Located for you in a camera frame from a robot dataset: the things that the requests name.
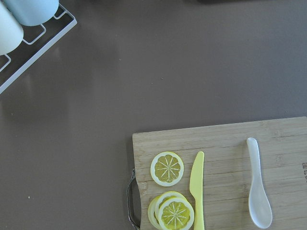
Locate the yellow plastic knife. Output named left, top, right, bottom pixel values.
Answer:
left=189, top=151, right=205, bottom=230

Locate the pale white cup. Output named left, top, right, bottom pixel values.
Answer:
left=0, top=2, right=24, bottom=55

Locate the bamboo cutting board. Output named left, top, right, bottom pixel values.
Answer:
left=132, top=117, right=307, bottom=230

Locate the top stacked lemon slice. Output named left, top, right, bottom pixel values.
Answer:
left=157, top=197, right=194, bottom=230

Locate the white wire cup rack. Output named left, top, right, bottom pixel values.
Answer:
left=0, top=2, right=77, bottom=92

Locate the lower stacked lemon slice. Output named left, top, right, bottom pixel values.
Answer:
left=147, top=191, right=186, bottom=230

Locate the light blue cup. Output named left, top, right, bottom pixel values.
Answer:
left=3, top=0, right=59, bottom=26

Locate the single lemon slice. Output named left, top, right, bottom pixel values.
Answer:
left=150, top=151, right=184, bottom=187

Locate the white ceramic spoon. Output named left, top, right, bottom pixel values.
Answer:
left=247, top=138, right=272, bottom=229

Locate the stacked lemon slice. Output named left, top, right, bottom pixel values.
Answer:
left=157, top=197, right=194, bottom=230
left=147, top=191, right=186, bottom=230

